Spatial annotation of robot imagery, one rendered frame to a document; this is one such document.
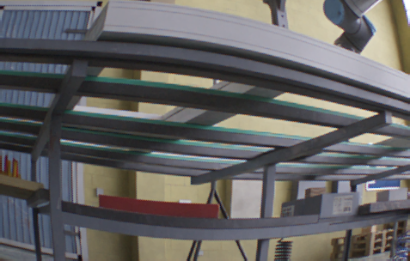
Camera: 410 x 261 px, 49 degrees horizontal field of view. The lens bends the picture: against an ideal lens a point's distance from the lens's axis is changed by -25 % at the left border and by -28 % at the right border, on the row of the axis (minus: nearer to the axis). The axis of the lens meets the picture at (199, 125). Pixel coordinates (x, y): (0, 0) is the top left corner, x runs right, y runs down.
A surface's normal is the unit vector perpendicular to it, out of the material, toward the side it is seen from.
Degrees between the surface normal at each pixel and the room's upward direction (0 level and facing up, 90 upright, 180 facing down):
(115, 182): 90
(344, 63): 90
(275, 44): 90
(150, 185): 90
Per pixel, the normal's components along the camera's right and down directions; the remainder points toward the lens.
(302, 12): 0.39, -0.18
